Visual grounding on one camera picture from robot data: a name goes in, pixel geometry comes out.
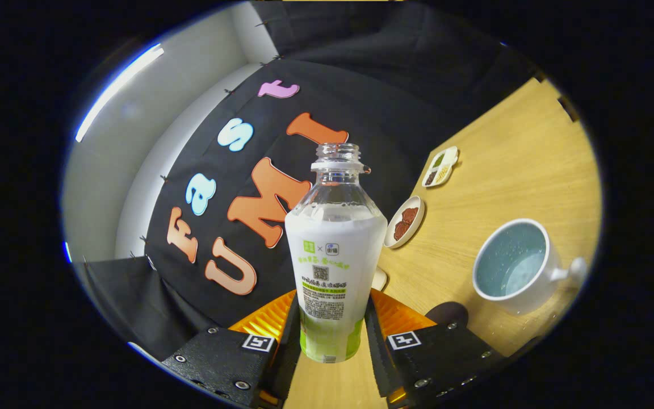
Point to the wooden table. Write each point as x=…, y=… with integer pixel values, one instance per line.
x=508, y=170

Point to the white cup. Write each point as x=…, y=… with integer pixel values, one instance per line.
x=523, y=295

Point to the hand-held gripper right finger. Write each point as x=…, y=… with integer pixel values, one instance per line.
x=446, y=358

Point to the round white plate red food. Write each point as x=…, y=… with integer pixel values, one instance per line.
x=405, y=222

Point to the dark brown round coaster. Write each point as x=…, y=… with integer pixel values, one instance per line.
x=446, y=312

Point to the black backdrop cloth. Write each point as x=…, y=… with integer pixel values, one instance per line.
x=395, y=91

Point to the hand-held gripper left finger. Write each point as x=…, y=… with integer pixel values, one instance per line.
x=225, y=360

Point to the clear juice bottle green label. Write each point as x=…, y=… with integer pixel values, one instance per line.
x=335, y=255

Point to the white divided dish with beans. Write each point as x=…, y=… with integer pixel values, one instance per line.
x=440, y=166

